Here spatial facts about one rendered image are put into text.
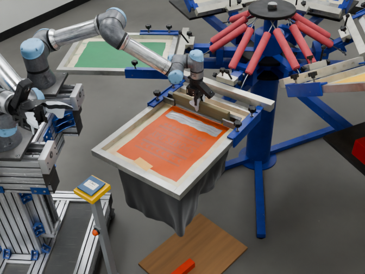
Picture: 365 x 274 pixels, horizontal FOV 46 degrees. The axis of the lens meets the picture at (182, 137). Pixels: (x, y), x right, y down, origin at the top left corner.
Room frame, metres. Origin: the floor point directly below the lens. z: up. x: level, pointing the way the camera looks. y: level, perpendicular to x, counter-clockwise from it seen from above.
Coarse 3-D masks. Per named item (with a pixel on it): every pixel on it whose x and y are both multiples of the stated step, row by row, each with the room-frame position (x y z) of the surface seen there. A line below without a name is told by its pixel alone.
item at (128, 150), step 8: (168, 112) 2.11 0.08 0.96; (184, 112) 2.10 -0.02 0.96; (160, 120) 2.03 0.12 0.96; (168, 120) 2.02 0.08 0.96; (176, 120) 2.02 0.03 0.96; (144, 128) 1.96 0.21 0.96; (152, 128) 1.95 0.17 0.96; (184, 128) 1.94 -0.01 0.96; (136, 136) 1.89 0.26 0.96; (144, 136) 1.88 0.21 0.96; (128, 144) 1.82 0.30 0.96; (120, 152) 1.76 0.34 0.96; (128, 152) 1.75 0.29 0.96; (136, 152) 1.75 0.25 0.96; (144, 152) 1.75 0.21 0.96
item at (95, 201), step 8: (80, 192) 1.47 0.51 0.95; (96, 192) 1.47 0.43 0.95; (104, 192) 1.48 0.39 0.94; (88, 200) 1.43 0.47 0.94; (96, 200) 1.44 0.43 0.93; (96, 208) 1.48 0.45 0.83; (96, 216) 1.49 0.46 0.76; (96, 224) 1.50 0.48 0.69; (104, 224) 1.50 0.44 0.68; (104, 232) 1.49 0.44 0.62; (104, 240) 1.48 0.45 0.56; (104, 248) 1.49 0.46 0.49; (104, 256) 1.50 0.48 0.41; (112, 256) 1.51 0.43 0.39; (112, 264) 1.50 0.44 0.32; (112, 272) 1.49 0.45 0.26
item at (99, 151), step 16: (144, 112) 2.07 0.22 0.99; (240, 112) 2.05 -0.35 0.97; (128, 128) 1.93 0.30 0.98; (112, 144) 1.82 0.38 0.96; (224, 144) 1.74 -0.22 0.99; (112, 160) 1.66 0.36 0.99; (208, 160) 1.62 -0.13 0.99; (144, 176) 1.53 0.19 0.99; (192, 176) 1.51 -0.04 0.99; (176, 192) 1.41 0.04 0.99
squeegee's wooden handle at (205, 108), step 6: (174, 96) 2.14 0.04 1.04; (180, 96) 2.12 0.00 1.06; (186, 96) 2.11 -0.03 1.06; (180, 102) 2.12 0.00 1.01; (186, 102) 2.09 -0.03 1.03; (204, 102) 2.04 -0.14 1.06; (192, 108) 2.06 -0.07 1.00; (204, 108) 2.01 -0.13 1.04; (210, 108) 1.99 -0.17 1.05; (216, 108) 1.97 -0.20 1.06; (210, 114) 1.99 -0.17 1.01; (216, 114) 1.96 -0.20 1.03; (222, 114) 1.94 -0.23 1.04; (228, 114) 1.93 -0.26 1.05; (222, 120) 1.94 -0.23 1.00; (228, 120) 1.93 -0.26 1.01
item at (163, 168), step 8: (200, 120) 2.01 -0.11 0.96; (208, 120) 2.01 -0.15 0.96; (192, 128) 1.94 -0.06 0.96; (224, 128) 1.92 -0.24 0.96; (200, 136) 1.86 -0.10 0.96; (208, 136) 1.86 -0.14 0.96; (208, 144) 1.79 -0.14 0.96; (200, 152) 1.73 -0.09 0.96; (152, 160) 1.68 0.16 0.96; (160, 160) 1.68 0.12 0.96; (192, 160) 1.67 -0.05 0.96; (152, 168) 1.62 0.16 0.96; (160, 168) 1.62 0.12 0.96; (168, 168) 1.62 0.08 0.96; (176, 168) 1.61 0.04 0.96; (184, 168) 1.61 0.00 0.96; (168, 176) 1.56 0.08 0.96; (176, 176) 1.55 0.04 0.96
